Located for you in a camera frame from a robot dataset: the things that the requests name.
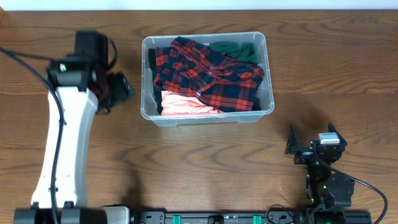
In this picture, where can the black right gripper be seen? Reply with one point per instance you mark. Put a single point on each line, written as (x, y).
(293, 144)

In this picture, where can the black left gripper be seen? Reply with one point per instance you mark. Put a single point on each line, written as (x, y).
(123, 88)

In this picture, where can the pink garment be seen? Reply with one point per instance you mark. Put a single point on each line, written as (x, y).
(174, 104)

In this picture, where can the red navy plaid shirt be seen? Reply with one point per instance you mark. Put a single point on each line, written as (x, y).
(191, 69)

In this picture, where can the clear plastic storage bin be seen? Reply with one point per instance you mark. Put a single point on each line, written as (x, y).
(265, 91)

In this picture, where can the dark green garment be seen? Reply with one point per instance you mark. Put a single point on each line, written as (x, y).
(243, 52)

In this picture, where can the large black garment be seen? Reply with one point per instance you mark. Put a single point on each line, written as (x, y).
(156, 91)

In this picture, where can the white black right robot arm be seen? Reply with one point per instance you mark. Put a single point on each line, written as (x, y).
(329, 191)

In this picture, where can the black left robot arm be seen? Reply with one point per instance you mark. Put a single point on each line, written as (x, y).
(79, 89)

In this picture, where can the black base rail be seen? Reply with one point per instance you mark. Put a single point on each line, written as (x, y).
(273, 216)

